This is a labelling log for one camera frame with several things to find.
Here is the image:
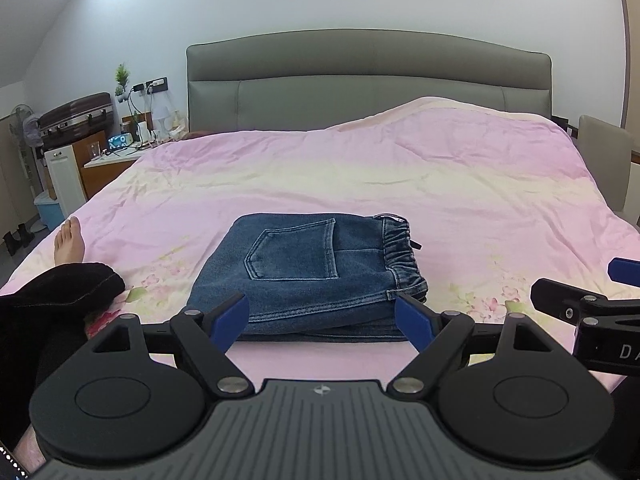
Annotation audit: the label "grey upholstered headboard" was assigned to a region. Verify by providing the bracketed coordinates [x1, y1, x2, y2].
[186, 29, 553, 134]

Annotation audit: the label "person's black trouser leg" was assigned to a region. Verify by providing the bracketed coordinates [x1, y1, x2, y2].
[0, 261, 126, 453]

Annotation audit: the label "grey upholstered chair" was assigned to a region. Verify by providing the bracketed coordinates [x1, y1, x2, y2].
[577, 115, 637, 213]

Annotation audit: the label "person's bare foot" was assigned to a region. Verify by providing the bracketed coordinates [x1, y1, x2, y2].
[53, 216, 86, 267]

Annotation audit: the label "dark brown suitcase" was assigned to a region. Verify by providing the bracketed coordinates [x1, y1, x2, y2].
[37, 92, 115, 149]

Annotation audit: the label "pink floral duvet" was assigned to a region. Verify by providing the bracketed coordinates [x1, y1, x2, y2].
[0, 96, 640, 396]

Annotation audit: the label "blue plastic bin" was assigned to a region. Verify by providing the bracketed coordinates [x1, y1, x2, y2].
[34, 192, 64, 227]

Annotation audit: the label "wooden nightstand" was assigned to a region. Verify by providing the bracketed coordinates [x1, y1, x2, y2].
[81, 130, 148, 200]

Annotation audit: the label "blue denim pants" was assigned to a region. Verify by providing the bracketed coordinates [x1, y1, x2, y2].
[186, 213, 429, 343]

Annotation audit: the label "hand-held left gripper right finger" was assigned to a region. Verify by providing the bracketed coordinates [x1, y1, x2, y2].
[387, 294, 552, 396]

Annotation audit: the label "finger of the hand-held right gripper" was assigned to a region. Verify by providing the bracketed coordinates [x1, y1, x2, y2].
[531, 278, 610, 322]
[607, 257, 640, 287]

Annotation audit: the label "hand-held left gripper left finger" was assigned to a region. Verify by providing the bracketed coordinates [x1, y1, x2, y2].
[90, 292, 252, 400]

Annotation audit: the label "black shoes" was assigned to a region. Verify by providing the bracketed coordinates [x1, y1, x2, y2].
[2, 224, 30, 257]

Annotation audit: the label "white standing fan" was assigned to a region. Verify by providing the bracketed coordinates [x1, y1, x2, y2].
[7, 104, 45, 235]

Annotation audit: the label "white small cabinet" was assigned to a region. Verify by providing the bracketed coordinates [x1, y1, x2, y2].
[44, 146, 87, 217]

